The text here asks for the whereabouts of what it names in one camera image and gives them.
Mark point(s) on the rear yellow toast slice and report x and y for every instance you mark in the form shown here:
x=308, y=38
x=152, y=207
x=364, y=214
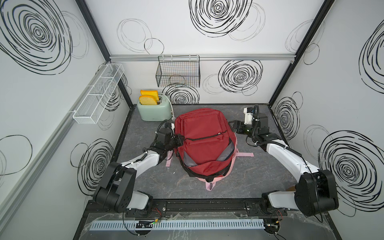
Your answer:
x=153, y=94

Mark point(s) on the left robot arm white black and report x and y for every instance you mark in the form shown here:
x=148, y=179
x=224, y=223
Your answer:
x=115, y=190

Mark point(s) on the white mesh wall shelf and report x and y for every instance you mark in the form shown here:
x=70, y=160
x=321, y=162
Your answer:
x=101, y=90

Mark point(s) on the white slotted cable duct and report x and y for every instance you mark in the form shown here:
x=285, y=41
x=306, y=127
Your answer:
x=225, y=224

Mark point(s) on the red backpack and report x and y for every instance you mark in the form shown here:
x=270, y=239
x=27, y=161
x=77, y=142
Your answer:
x=202, y=123

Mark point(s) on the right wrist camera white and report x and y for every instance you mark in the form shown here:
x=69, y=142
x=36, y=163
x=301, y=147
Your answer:
x=248, y=115

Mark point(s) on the black wire basket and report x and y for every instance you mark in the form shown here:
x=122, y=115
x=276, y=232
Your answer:
x=178, y=69

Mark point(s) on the pink tape outline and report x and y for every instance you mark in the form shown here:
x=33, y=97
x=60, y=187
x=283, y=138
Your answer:
x=244, y=154

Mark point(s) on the yellow toast slice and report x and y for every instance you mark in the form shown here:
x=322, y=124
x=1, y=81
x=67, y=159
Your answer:
x=148, y=100
x=153, y=94

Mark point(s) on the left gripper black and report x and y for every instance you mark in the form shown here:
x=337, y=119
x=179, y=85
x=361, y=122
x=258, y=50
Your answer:
x=178, y=141

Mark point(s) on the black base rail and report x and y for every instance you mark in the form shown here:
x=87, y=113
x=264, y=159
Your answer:
x=250, y=207

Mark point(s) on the front yellow toast slice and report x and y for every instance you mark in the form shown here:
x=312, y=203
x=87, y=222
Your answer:
x=148, y=100

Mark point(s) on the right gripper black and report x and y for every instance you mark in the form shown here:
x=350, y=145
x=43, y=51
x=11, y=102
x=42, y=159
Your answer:
x=237, y=123

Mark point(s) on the mint green toaster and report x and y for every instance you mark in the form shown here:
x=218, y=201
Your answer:
x=157, y=113

